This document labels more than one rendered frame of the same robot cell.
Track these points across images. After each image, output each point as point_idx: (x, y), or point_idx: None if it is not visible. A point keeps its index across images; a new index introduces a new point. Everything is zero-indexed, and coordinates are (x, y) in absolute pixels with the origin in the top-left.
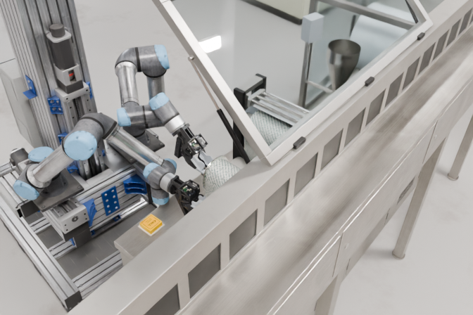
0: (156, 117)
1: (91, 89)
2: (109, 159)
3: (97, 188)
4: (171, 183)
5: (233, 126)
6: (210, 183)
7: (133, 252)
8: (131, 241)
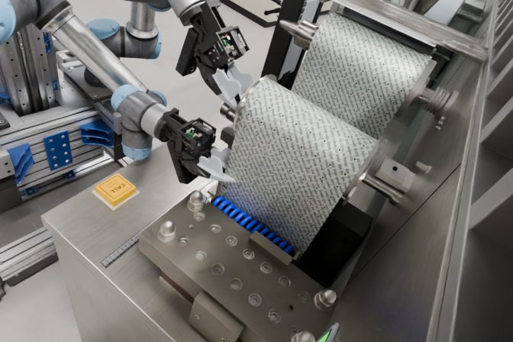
0: None
1: None
2: (63, 95)
3: (37, 128)
4: (163, 120)
5: (269, 49)
6: (253, 123)
7: (75, 240)
8: (76, 217)
